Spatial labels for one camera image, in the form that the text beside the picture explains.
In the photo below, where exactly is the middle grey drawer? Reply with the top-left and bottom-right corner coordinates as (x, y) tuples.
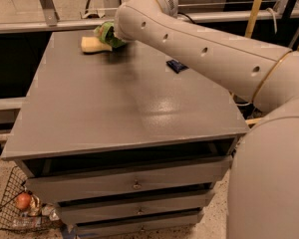
(58, 188), (214, 224)

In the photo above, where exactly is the yellow sponge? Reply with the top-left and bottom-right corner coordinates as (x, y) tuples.
(81, 37), (112, 54)

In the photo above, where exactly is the yellow wooden frame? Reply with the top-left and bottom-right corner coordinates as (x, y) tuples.
(244, 0), (299, 126)

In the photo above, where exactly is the bottom grey drawer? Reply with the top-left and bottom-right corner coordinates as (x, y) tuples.
(76, 210), (202, 238)

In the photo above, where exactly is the top grey drawer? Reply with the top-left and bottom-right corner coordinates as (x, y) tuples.
(26, 155), (232, 203)

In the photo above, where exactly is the grey drawer cabinet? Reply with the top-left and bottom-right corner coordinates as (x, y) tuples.
(2, 32), (248, 231)

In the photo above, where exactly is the grey metal rail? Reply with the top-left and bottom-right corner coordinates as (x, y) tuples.
(0, 8), (299, 36)

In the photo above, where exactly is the black wire basket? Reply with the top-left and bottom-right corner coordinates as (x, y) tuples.
(0, 166), (63, 234)

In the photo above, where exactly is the red apple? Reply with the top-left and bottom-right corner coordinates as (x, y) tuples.
(15, 192), (31, 210)

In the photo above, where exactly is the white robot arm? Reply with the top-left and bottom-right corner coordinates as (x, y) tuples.
(115, 0), (299, 239)

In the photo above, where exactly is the black cable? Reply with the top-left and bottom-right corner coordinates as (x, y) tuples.
(177, 12), (197, 25)

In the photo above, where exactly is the dark blue snack packet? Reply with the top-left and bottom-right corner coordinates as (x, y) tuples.
(166, 60), (187, 74)

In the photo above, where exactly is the green rice chip bag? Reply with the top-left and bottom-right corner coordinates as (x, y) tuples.
(94, 22), (126, 49)

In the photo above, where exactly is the grey drawer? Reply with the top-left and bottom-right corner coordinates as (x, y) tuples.
(26, 155), (232, 203)
(58, 188), (214, 224)
(76, 210), (202, 238)

